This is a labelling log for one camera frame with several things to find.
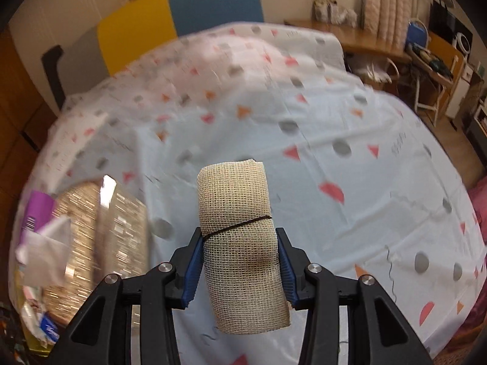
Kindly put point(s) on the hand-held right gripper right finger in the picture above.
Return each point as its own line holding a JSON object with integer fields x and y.
{"x": 290, "y": 277}

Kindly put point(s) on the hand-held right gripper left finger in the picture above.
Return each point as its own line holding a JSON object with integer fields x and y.
{"x": 193, "y": 273}

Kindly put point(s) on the beige mesh cloth roll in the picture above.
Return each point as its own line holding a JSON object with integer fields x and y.
{"x": 239, "y": 205}

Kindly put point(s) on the gold glittery bag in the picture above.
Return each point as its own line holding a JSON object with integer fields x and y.
{"x": 121, "y": 228}

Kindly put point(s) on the printed plastic bed sheet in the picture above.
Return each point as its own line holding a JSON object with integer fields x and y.
{"x": 304, "y": 182}

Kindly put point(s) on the pink ruffled blanket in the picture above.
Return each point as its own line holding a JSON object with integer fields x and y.
{"x": 479, "y": 205}

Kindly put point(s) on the white plastic basin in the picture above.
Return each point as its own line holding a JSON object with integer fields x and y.
{"x": 376, "y": 71}

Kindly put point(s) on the grey low stand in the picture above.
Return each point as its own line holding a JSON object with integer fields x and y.
{"x": 475, "y": 125}

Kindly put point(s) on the wooden desk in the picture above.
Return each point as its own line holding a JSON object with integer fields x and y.
{"x": 354, "y": 42}

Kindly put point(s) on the white cabinet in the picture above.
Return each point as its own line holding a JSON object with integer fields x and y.
{"x": 460, "y": 91}

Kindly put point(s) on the black bag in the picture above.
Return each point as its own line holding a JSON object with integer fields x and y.
{"x": 433, "y": 62}

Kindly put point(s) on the yellow wooden board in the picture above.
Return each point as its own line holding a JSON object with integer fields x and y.
{"x": 447, "y": 51}

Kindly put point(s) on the white folding stool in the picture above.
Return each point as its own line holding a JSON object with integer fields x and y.
{"x": 417, "y": 32}

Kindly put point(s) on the beige striped curtain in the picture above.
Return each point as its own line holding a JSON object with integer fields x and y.
{"x": 388, "y": 3}

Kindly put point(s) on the white round fan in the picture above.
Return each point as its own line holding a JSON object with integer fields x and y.
{"x": 464, "y": 42}

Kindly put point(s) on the black monitor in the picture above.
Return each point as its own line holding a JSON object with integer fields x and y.
{"x": 445, "y": 19}

